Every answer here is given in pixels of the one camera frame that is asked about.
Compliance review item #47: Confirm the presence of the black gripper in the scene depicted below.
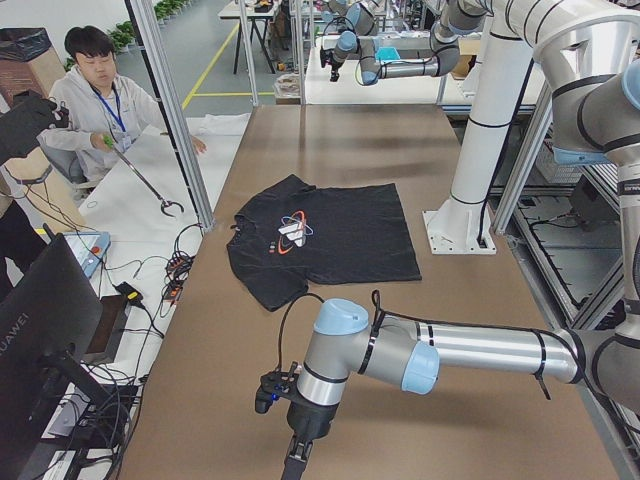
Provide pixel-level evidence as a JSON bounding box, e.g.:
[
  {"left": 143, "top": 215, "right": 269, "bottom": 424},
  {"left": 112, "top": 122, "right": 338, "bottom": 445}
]
[
  {"left": 329, "top": 49, "right": 341, "bottom": 82},
  {"left": 281, "top": 398, "right": 334, "bottom": 480}
]

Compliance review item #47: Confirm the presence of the black graphic t-shirt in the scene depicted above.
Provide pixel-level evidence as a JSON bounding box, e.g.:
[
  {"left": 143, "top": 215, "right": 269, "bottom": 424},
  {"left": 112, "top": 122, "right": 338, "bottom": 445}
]
[{"left": 227, "top": 175, "right": 421, "bottom": 311}]

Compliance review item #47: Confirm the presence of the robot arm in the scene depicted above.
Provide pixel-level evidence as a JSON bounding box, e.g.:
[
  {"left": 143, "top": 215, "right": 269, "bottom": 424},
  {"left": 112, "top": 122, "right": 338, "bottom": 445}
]
[
  {"left": 279, "top": 62, "right": 639, "bottom": 479},
  {"left": 320, "top": 1, "right": 488, "bottom": 86}
]

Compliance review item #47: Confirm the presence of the blue plastic tray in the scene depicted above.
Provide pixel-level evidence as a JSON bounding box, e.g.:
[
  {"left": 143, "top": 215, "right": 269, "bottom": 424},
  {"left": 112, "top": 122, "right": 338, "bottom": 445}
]
[{"left": 375, "top": 47, "right": 401, "bottom": 64}]

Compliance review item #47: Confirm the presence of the white cloth on table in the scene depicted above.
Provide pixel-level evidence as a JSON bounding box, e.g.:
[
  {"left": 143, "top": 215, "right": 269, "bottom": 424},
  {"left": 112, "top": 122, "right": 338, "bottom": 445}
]
[{"left": 196, "top": 113, "right": 251, "bottom": 136}]

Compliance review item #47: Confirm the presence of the white central robot column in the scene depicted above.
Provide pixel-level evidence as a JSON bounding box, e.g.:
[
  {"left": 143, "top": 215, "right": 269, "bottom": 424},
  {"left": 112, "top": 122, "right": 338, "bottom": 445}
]
[{"left": 424, "top": 1, "right": 534, "bottom": 255}]

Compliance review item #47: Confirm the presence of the red black usb hub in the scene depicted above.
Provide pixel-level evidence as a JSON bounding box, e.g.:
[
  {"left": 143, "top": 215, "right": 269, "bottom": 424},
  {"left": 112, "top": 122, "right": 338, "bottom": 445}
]
[{"left": 162, "top": 254, "right": 194, "bottom": 305}]

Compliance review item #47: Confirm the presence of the black power adapter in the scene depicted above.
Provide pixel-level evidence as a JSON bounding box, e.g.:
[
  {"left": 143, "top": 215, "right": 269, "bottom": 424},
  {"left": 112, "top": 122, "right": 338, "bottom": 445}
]
[{"left": 114, "top": 282, "right": 143, "bottom": 308}]

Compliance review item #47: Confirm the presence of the metal reacher grabber tool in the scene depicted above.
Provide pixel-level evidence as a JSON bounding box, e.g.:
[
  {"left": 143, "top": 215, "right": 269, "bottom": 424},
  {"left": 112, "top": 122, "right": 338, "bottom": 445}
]
[{"left": 102, "top": 134, "right": 185, "bottom": 217}]

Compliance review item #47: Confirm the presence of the seated person in hoodie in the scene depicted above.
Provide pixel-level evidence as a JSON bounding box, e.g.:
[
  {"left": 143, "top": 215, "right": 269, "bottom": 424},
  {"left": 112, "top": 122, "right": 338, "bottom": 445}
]
[{"left": 38, "top": 25, "right": 208, "bottom": 182}]

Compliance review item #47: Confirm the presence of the black Huawei monitor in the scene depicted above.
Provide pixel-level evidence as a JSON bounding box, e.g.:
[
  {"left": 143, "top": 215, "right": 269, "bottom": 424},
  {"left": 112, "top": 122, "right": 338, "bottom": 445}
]
[{"left": 1, "top": 234, "right": 108, "bottom": 479}]

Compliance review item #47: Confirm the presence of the teach pendant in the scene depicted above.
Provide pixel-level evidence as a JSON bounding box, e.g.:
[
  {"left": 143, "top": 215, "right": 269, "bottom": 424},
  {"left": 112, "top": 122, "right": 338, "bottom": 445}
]
[{"left": 63, "top": 231, "right": 111, "bottom": 278}]

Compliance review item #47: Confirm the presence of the cardboard box with bag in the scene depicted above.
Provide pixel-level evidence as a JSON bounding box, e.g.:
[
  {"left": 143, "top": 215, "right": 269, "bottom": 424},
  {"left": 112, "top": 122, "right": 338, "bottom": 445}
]
[{"left": 1, "top": 27, "right": 84, "bottom": 233}]

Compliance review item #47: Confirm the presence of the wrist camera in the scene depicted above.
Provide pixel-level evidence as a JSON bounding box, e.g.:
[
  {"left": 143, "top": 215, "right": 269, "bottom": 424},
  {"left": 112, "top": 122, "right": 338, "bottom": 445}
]
[
  {"left": 320, "top": 47, "right": 332, "bottom": 68},
  {"left": 254, "top": 370, "right": 298, "bottom": 414}
]

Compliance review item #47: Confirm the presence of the aluminium frame post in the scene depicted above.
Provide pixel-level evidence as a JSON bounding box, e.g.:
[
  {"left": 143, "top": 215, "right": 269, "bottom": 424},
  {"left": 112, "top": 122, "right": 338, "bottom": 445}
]
[{"left": 125, "top": 0, "right": 215, "bottom": 233}]

